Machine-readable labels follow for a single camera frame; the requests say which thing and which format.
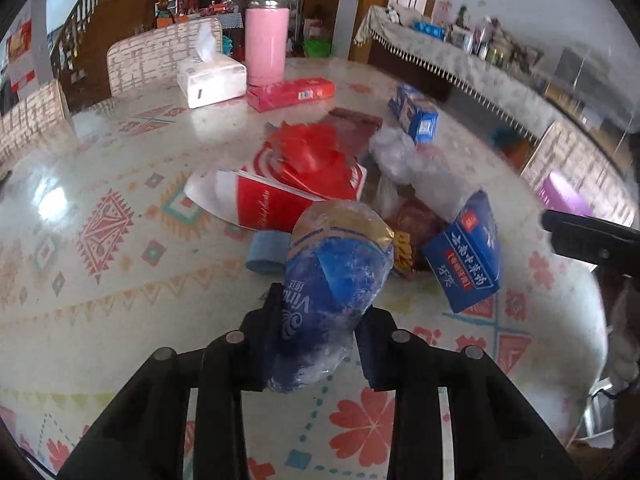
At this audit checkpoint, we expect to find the pink thermos bottle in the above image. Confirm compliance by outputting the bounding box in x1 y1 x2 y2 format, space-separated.
245 0 290 87

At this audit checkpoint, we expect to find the blue box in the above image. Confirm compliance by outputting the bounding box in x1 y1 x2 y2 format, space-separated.
421 190 502 313
388 84 439 144

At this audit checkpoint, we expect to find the purple perforated waste basket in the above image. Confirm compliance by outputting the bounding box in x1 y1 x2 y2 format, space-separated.
537 171 593 217

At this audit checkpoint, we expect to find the dark red snack wrapper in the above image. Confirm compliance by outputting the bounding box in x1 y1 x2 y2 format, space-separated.
386 197 447 280

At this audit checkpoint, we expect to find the clear plastic bag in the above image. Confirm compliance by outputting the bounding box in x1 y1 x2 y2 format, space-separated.
369 127 475 223

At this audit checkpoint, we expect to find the blue snack wrapper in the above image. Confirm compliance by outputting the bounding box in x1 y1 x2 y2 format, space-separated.
269 200 394 393

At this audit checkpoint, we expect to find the green plastic basket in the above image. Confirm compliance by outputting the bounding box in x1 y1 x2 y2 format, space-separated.
303 38 332 58

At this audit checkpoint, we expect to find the red white paper bag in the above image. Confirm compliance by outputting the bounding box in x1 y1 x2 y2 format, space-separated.
184 141 367 232

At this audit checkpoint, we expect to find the sideboard with lace cloth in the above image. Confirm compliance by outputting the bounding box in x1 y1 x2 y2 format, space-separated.
352 6 570 140

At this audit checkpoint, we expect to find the dark red flat box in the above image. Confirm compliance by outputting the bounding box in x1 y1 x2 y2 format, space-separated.
319 107 383 160

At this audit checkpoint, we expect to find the white tissue pack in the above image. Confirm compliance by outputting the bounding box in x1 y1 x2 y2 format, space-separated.
177 24 247 110

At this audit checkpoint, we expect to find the red flat carton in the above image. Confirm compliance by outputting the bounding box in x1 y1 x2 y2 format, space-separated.
246 78 336 113

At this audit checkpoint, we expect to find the white gloved right hand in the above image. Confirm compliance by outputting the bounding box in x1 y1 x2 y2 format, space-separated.
606 281 639 392

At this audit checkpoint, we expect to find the blue tape roll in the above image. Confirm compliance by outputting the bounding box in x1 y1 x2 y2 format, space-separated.
245 231 291 274

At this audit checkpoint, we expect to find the patterned chair left edge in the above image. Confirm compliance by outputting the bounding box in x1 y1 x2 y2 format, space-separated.
1 79 77 165

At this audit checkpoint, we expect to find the red plastic bag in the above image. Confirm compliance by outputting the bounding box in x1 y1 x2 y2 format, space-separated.
265 122 356 200

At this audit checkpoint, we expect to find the wooden staircase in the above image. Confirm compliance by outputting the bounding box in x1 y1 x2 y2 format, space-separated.
50 0 150 113

